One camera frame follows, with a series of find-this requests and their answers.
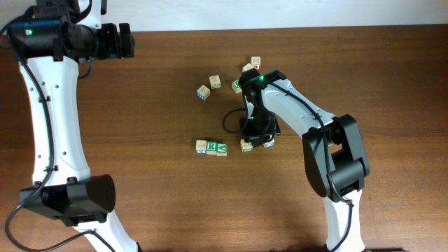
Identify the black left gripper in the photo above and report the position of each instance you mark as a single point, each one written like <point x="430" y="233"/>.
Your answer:
<point x="117" y="50"/>

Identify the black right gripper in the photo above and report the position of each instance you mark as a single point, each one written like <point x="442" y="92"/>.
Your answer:
<point x="258" y="138"/>

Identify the wooden block blue L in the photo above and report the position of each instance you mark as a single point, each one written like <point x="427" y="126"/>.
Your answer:
<point x="269" y="144"/>

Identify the wooden block green N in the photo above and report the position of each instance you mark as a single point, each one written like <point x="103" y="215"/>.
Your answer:
<point x="246" y="146"/>

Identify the wooden block green V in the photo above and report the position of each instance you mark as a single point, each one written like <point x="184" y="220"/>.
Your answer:
<point x="222" y="149"/>

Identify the wooden block green R edge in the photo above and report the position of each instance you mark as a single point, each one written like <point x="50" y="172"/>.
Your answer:
<point x="211" y="148"/>

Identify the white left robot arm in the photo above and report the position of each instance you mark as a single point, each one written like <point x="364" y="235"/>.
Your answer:
<point x="51" y="39"/>

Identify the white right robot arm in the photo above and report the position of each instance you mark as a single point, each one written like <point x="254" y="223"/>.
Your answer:
<point x="335" y="159"/>

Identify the wooden block red Q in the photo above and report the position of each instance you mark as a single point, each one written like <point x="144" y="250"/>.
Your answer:
<point x="247" y="67"/>

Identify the wooden block green side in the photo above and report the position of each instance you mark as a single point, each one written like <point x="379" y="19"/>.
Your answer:
<point x="215" y="81"/>

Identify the wooden block blue side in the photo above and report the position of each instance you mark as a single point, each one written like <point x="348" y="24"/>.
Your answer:
<point x="203" y="92"/>

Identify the wooden block red 9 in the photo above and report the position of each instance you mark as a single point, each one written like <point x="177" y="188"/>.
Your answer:
<point x="256" y="62"/>

